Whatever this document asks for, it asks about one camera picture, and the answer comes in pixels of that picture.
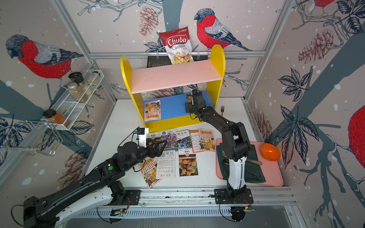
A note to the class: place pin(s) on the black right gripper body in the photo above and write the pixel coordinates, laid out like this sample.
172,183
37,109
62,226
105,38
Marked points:
190,108

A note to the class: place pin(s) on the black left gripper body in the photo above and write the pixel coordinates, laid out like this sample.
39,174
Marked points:
151,154

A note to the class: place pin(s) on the purple flower seed bag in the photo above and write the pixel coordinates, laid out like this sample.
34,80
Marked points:
171,137

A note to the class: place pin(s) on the marigold seed bag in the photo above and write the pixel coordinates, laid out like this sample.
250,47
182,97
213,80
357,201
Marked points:
152,137
189,98
187,163

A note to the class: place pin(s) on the pink shop seed bag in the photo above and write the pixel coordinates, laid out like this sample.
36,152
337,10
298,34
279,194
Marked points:
148,169

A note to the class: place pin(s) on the white text seed bag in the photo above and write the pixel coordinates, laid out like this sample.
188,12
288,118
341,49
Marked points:
166,165

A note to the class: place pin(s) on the blue flower seed bag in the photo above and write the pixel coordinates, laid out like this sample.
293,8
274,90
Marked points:
183,139

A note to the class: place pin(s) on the orange back-side seed bag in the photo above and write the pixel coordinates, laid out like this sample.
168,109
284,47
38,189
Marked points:
194,134

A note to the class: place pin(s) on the shop picture seed bag top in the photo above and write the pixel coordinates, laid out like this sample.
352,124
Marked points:
207,140

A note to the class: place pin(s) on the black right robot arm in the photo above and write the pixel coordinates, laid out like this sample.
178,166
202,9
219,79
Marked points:
235,141

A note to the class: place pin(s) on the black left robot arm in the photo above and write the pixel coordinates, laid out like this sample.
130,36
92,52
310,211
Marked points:
102,183

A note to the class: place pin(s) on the large shop seed bag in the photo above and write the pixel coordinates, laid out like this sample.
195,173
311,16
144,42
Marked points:
152,111

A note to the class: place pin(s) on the yellow wooden shelf unit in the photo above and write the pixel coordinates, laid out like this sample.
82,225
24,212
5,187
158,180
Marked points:
173,114

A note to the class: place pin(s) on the red Chuba chips bag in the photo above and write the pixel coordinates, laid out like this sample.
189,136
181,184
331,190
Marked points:
177,45

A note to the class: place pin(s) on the black fork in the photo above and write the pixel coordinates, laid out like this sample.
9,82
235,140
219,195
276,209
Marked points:
222,109

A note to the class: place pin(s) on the orange bowl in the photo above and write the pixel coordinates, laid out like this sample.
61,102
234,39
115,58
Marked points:
270,152

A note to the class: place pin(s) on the dark green cloth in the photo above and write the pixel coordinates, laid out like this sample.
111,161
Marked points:
253,172

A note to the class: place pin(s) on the beige spice jar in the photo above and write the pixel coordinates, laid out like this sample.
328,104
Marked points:
77,92

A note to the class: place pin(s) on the pink tray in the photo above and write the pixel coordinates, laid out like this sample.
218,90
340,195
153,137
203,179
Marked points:
270,169

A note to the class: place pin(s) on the black lid spice jar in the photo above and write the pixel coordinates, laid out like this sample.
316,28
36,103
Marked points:
78,78

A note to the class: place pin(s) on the orange spice jar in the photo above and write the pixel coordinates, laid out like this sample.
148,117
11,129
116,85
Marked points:
54,116

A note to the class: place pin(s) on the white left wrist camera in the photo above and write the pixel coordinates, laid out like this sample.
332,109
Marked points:
141,136

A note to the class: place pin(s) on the colourful handled spoon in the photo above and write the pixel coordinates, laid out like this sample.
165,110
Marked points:
254,162

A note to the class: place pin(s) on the white wire spice rack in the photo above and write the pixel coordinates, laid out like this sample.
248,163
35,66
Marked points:
70,108

